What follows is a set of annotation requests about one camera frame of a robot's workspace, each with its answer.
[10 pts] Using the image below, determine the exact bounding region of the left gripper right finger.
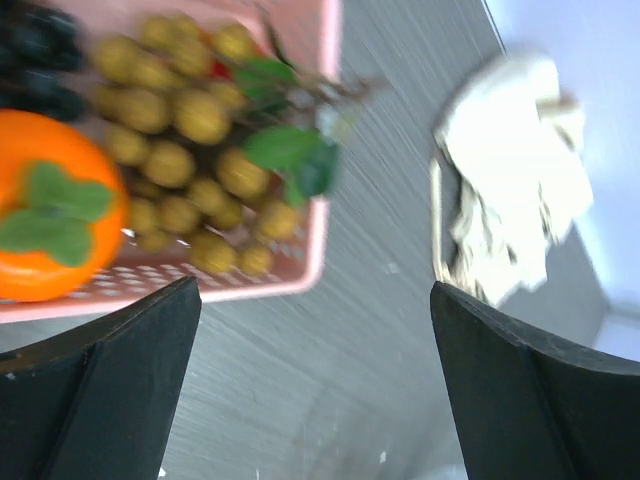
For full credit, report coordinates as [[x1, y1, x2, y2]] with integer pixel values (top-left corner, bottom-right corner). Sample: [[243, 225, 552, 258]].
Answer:
[[430, 282, 639, 480]]

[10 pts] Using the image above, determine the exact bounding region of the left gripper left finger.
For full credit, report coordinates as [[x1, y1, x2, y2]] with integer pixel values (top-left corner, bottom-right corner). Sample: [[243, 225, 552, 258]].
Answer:
[[1, 277, 202, 480]]

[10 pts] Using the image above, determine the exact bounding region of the fake orange persimmon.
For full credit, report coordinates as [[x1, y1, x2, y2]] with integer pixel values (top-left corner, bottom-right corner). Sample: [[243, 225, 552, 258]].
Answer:
[[1, 109, 127, 302]]

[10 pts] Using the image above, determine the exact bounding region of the fake brown longan bunch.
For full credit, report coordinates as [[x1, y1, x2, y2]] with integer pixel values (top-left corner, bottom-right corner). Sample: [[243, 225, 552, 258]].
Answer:
[[92, 12, 386, 276]]

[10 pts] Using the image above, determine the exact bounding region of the fake black grape bunch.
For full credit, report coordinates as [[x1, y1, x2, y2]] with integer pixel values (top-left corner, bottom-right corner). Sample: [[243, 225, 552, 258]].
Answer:
[[1, 1, 86, 123]]

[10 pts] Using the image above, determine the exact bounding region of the pink plastic basket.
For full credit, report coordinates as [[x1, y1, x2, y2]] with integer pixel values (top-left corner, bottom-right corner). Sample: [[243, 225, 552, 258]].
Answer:
[[1, 1, 343, 323]]

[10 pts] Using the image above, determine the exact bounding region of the beige cloth drawstring bag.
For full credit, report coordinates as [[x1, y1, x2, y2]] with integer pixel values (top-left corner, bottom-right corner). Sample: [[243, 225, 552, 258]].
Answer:
[[430, 50, 593, 307]]

